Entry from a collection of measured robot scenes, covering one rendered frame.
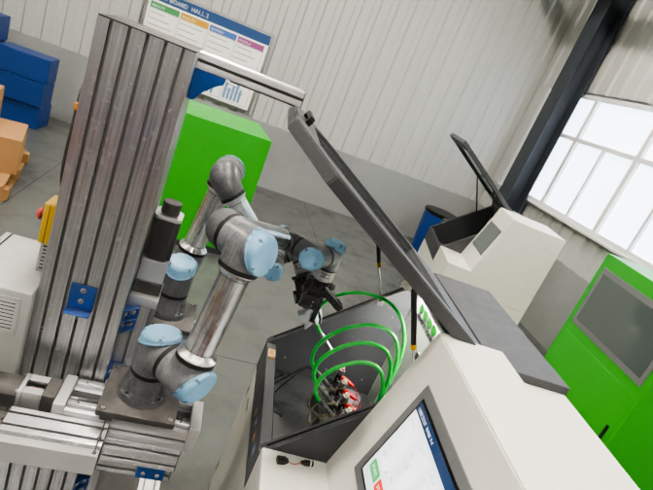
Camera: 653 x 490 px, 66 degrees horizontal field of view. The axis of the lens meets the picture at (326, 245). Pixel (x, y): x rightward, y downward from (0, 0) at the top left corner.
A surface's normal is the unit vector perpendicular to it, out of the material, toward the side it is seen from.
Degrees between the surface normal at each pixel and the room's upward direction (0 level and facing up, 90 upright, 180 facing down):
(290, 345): 90
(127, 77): 90
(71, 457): 90
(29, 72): 90
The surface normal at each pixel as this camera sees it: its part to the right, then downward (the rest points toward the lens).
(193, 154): 0.27, 0.42
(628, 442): 0.05, 0.35
